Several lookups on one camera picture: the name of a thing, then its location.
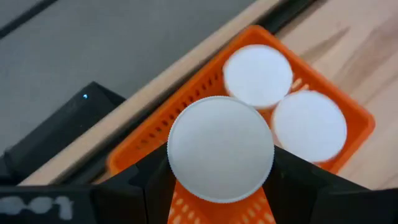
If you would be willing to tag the orange plastic basket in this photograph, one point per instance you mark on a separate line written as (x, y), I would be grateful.
(360, 123)

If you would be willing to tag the amber pill bottle white cap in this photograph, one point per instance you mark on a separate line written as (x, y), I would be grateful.
(220, 149)
(258, 76)
(309, 126)

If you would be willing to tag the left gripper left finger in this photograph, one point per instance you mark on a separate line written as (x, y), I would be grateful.
(130, 199)

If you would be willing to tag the black box with blue light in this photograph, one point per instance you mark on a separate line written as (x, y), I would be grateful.
(62, 130)

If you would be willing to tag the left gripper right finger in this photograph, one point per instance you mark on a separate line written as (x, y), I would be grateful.
(295, 193)

